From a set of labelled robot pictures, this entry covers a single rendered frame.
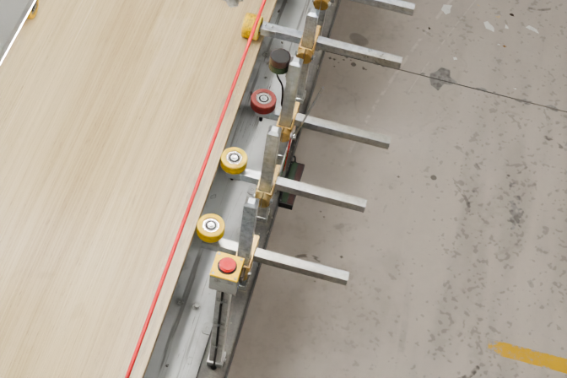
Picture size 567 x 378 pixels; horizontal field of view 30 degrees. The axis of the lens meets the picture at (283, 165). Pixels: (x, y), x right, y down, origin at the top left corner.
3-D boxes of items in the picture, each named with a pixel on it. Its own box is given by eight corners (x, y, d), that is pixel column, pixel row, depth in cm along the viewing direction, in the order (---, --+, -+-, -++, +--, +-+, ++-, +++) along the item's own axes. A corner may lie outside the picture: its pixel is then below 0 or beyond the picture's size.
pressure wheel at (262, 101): (275, 113, 341) (279, 90, 331) (269, 132, 336) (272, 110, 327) (251, 107, 341) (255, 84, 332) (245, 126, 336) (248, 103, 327)
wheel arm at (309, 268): (348, 278, 308) (349, 270, 305) (345, 288, 306) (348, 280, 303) (203, 240, 311) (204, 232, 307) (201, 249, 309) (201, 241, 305)
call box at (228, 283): (242, 273, 265) (245, 257, 258) (234, 297, 261) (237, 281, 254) (215, 267, 265) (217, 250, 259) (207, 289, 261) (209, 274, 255)
